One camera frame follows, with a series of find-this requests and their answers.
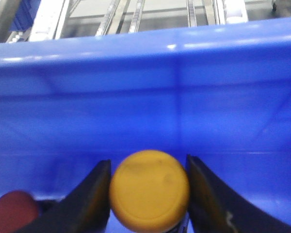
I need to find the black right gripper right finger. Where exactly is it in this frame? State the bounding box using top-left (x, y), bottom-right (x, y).
top-left (186, 154), bottom-right (291, 233)

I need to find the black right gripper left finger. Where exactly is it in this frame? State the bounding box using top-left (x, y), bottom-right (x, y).
top-left (16, 160), bottom-right (111, 233)

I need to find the yellow mushroom push button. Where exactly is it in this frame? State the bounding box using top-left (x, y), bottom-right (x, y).
top-left (109, 150), bottom-right (190, 233)

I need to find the red mushroom push button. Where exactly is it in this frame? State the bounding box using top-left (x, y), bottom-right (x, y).
top-left (0, 190), bottom-right (61, 233)

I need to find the right blue plastic crate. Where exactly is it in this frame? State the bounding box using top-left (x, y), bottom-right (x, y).
top-left (0, 17), bottom-right (291, 225)

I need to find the roller conveyor rack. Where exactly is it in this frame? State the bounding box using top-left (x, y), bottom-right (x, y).
top-left (0, 0), bottom-right (291, 43)

